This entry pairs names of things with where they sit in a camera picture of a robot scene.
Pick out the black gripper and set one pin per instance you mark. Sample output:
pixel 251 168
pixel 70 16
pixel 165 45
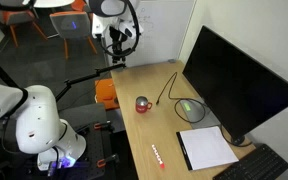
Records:
pixel 116 40

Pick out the white red-dotted marker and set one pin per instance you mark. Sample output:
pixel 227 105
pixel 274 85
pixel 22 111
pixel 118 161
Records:
pixel 157 155

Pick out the red metal mug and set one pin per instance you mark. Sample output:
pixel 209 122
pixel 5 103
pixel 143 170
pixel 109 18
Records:
pixel 142 106

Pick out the orange box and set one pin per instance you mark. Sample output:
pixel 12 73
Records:
pixel 105 93

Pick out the whiteboard with drawings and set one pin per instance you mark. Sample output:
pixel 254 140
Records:
pixel 160 30

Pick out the grey chair orange legs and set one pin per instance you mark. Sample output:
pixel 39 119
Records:
pixel 70 25

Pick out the orange black clamp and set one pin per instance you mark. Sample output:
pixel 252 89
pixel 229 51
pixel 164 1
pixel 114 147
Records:
pixel 102 126
pixel 106 160

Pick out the green sticker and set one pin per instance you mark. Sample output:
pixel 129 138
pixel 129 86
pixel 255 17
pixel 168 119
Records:
pixel 186 106

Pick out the white round table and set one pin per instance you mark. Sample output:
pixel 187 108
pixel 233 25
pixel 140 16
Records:
pixel 52 2

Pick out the grey monitor stand base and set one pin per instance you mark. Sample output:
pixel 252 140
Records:
pixel 197 116

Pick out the black computer monitor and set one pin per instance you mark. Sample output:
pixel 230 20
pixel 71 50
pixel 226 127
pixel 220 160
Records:
pixel 230 80

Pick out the white notepad black binding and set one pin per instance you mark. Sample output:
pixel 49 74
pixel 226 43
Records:
pixel 207 148

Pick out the black keyboard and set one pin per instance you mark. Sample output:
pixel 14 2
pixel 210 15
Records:
pixel 254 165

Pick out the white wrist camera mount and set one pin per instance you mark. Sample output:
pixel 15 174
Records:
pixel 129 29

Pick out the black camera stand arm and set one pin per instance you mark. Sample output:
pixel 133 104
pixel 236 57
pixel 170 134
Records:
pixel 84 78

